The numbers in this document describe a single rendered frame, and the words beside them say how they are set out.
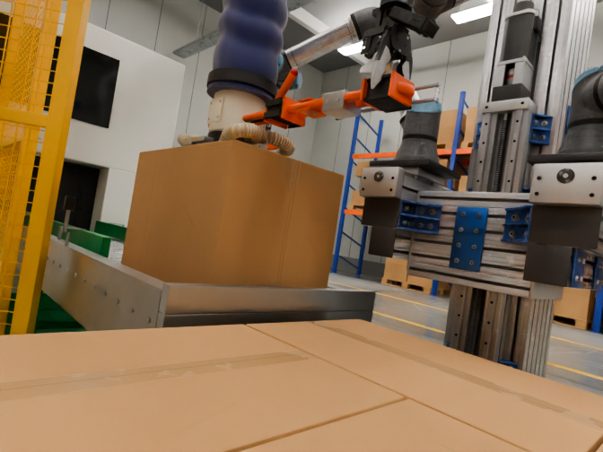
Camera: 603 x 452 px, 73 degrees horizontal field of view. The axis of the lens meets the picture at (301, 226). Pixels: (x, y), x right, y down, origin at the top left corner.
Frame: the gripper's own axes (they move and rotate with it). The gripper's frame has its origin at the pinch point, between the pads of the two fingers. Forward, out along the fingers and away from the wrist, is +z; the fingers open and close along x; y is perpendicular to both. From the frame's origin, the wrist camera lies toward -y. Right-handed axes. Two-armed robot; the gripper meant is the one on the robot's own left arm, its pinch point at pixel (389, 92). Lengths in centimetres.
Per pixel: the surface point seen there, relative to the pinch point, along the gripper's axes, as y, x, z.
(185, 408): -16, 46, 54
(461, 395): -27, 6, 54
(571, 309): 139, -705, 81
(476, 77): 420, -822, -402
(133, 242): 81, 20, 44
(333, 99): 13.5, 3.5, 0.9
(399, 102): -3.1, 0.3, 2.8
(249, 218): 29.0, 10.7, 31.1
